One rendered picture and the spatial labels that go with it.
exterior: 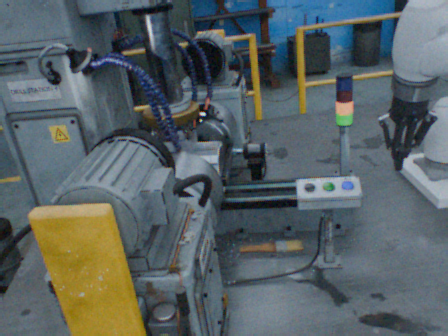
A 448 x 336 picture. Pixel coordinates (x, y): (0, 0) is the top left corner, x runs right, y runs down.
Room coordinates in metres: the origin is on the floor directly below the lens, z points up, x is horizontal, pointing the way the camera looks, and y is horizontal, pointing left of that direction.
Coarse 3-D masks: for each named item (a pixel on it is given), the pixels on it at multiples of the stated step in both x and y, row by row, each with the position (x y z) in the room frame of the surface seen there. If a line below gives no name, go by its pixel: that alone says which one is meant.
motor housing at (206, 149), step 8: (200, 144) 1.36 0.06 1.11; (208, 144) 1.35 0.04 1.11; (216, 144) 1.35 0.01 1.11; (200, 152) 1.32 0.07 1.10; (208, 152) 1.32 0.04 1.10; (216, 152) 1.31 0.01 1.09; (208, 160) 1.30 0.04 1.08; (224, 160) 1.42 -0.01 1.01; (216, 168) 1.28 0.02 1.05; (224, 192) 1.34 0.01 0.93
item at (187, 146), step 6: (162, 132) 1.43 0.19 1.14; (180, 132) 1.41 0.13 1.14; (192, 132) 1.39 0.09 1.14; (162, 138) 1.41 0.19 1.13; (180, 138) 1.37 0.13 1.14; (186, 138) 1.41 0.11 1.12; (192, 138) 1.34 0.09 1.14; (168, 144) 1.32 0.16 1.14; (180, 144) 1.32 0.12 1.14; (186, 144) 1.31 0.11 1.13; (192, 144) 1.33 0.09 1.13; (174, 150) 1.32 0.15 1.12; (186, 150) 1.31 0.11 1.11; (192, 150) 1.31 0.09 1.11
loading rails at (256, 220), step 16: (336, 176) 1.35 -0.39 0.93; (240, 192) 1.37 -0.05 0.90; (256, 192) 1.36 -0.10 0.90; (272, 192) 1.35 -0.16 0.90; (288, 192) 1.34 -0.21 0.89; (224, 208) 1.28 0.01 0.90; (240, 208) 1.27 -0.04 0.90; (256, 208) 1.26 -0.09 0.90; (272, 208) 1.25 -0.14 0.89; (288, 208) 1.24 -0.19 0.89; (336, 208) 1.22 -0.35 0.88; (352, 208) 1.21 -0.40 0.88; (224, 224) 1.28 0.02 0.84; (240, 224) 1.27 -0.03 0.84; (256, 224) 1.26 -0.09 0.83; (272, 224) 1.25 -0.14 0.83; (288, 224) 1.24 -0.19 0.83; (304, 224) 1.23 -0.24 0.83; (336, 224) 1.21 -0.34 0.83; (352, 224) 1.21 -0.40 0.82
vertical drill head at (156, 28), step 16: (144, 16) 1.33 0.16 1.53; (160, 16) 1.33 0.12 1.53; (144, 32) 1.34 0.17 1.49; (160, 32) 1.33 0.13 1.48; (144, 48) 1.36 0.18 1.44; (160, 48) 1.33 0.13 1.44; (160, 64) 1.33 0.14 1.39; (176, 64) 1.36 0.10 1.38; (160, 80) 1.33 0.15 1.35; (176, 80) 1.34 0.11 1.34; (176, 96) 1.34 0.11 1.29; (144, 112) 1.36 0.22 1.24; (176, 112) 1.31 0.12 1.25; (192, 112) 1.31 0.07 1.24; (192, 128) 1.39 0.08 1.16
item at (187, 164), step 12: (180, 156) 1.16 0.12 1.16; (192, 156) 1.17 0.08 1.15; (180, 168) 1.09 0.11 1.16; (192, 168) 1.10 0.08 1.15; (204, 168) 1.13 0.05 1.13; (180, 180) 1.03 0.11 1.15; (216, 180) 1.13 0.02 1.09; (180, 192) 1.00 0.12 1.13; (192, 192) 1.01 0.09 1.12; (216, 192) 1.08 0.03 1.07; (216, 204) 1.04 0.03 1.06; (216, 216) 1.02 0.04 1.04
